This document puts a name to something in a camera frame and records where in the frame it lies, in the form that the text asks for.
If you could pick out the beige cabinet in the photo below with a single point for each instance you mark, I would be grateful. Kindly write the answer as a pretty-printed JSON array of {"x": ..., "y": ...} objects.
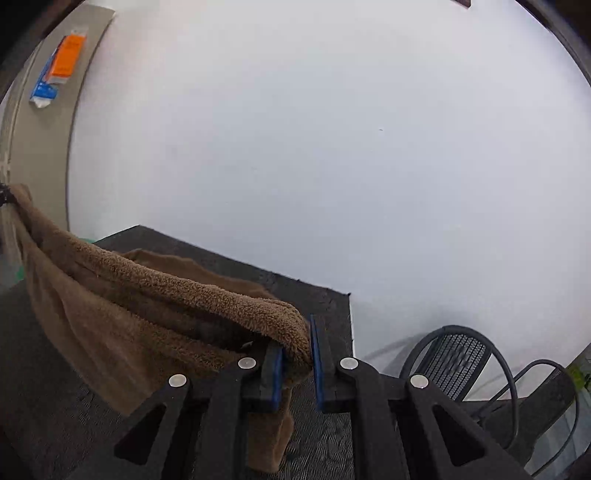
[{"x": 41, "y": 161}]

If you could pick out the green round glass tabletop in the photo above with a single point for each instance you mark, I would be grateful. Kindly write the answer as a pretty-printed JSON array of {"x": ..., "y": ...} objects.
[{"x": 19, "y": 272}]

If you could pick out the framed painting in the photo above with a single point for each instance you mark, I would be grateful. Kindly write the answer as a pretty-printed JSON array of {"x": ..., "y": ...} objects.
[{"x": 463, "y": 3}]

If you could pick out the blue tissue pack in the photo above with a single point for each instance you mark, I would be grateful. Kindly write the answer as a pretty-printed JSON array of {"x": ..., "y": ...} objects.
[{"x": 44, "y": 92}]

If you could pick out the black mesh chair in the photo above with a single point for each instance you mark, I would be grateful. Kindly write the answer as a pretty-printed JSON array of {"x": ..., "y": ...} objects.
[
  {"x": 457, "y": 360},
  {"x": 549, "y": 406}
]

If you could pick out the black dotted table cover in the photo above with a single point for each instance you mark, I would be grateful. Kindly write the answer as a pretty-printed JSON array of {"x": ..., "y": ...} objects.
[{"x": 318, "y": 295}]

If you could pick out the brown fleece garment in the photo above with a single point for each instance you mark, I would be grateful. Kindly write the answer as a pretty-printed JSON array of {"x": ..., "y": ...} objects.
[{"x": 138, "y": 300}]

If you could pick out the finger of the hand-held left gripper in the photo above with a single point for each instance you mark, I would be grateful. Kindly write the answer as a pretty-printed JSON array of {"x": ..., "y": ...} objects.
[{"x": 5, "y": 194}]

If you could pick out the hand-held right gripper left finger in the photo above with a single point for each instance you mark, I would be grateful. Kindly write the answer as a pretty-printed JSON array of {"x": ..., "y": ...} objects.
[{"x": 277, "y": 374}]

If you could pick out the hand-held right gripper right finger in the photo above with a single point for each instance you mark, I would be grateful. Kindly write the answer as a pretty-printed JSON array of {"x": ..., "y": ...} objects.
[{"x": 315, "y": 360}]

